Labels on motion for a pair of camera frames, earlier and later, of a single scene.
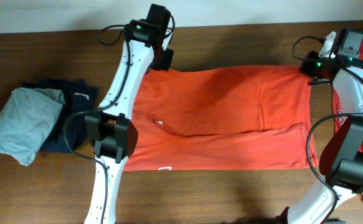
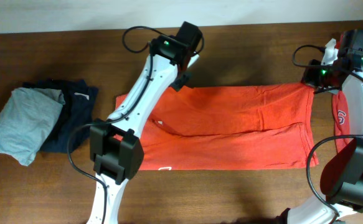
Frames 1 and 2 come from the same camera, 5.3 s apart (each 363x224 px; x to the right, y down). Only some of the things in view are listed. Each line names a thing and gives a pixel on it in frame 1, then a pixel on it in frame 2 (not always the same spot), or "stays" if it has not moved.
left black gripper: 165,63 → 180,83
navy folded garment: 79,97 stays
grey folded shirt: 23,122 stays
